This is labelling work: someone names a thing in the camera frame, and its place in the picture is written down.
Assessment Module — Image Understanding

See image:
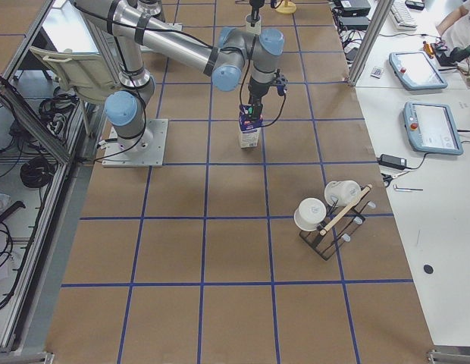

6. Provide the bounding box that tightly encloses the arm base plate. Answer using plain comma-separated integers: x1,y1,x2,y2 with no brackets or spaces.
101,118,168,168
162,23,183,31

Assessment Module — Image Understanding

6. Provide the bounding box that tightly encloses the near teach pendant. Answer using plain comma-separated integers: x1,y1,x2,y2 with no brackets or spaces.
403,102,463,155

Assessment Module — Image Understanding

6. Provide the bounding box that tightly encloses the white ribbed cup on rack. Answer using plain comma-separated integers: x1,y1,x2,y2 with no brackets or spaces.
324,180,361,207

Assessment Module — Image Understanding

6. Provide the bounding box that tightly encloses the teach pendant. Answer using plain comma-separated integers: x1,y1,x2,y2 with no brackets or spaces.
389,52,448,90
403,102,463,155

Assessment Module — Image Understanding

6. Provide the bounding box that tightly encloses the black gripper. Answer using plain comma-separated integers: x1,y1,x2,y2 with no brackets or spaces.
249,6,287,124

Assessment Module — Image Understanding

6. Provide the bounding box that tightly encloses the wooden rack handle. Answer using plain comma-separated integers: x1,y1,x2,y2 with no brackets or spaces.
319,184,373,236

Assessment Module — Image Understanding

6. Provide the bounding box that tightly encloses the white ribbed mug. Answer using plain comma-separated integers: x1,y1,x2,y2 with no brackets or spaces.
246,14,262,35

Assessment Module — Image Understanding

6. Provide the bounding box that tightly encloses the wooden mug tree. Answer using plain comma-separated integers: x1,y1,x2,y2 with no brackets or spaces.
275,0,297,14

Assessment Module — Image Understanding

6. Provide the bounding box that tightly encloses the black wire cup rack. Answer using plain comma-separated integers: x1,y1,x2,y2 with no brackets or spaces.
299,199,376,261

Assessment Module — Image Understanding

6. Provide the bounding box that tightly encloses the black power adapter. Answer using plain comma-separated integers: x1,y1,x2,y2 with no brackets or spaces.
377,154,407,171

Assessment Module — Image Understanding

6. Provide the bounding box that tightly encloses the far teach pendant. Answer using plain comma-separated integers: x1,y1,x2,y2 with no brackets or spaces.
389,52,448,90

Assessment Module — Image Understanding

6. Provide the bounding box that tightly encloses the blue white milk carton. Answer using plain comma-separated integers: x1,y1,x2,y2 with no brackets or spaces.
239,104,263,149

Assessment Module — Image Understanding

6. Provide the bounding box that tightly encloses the grey office chair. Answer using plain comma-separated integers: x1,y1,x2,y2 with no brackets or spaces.
30,46,120,105

